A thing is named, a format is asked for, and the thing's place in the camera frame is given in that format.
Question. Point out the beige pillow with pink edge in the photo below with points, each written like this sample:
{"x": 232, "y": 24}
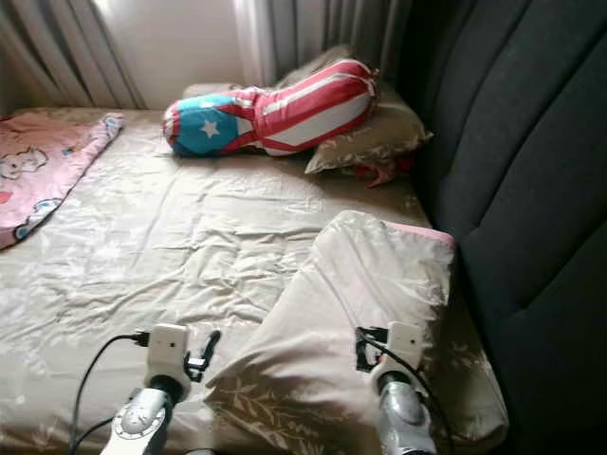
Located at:
{"x": 351, "y": 294}

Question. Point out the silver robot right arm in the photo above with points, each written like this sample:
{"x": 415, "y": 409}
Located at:
{"x": 403, "y": 417}

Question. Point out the beige floral bedspread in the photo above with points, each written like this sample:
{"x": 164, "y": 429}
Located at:
{"x": 180, "y": 246}

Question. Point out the red crumpled cloth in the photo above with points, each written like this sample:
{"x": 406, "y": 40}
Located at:
{"x": 379, "y": 171}

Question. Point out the beige floral pillow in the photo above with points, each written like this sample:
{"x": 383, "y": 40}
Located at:
{"x": 384, "y": 133}

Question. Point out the pink cartoon print blanket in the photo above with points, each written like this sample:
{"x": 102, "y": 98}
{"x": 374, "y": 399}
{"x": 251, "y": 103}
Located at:
{"x": 38, "y": 171}

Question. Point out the flag print bolster pillow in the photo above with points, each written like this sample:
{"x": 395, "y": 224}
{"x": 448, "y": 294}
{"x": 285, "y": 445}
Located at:
{"x": 308, "y": 106}

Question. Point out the dark upholstered headboard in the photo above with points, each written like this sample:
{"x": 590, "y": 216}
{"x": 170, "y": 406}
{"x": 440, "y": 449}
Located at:
{"x": 522, "y": 142}

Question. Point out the grey pleated curtain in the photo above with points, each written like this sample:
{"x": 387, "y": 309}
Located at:
{"x": 303, "y": 38}
{"x": 57, "y": 47}

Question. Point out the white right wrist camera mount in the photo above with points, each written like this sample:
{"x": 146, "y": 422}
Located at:
{"x": 405, "y": 343}

